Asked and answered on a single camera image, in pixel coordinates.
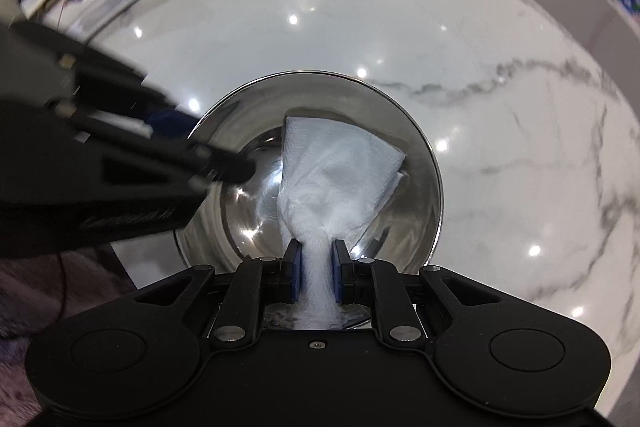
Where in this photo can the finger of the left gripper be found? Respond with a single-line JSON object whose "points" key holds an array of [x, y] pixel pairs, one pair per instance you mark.
{"points": [[130, 99], [189, 156]]}

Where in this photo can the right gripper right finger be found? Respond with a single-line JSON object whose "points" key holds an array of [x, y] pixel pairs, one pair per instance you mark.
{"points": [[376, 285]]}

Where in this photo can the white paper towel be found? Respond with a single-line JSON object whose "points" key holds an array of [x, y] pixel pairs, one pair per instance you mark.
{"points": [[335, 180]]}

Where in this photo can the stainless steel bowl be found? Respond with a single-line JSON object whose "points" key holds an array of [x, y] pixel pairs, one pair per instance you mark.
{"points": [[239, 222]]}

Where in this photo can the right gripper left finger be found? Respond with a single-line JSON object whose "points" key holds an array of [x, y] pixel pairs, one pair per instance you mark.
{"points": [[257, 293]]}

